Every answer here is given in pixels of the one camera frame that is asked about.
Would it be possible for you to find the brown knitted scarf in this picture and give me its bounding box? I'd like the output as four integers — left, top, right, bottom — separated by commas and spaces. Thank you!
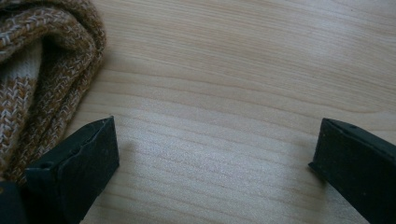
0, 0, 107, 187

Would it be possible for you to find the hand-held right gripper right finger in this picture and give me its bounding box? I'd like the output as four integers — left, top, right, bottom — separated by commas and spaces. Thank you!
308, 118, 396, 224

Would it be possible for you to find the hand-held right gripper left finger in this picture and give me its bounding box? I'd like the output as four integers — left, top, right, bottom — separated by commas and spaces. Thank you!
24, 116, 120, 224

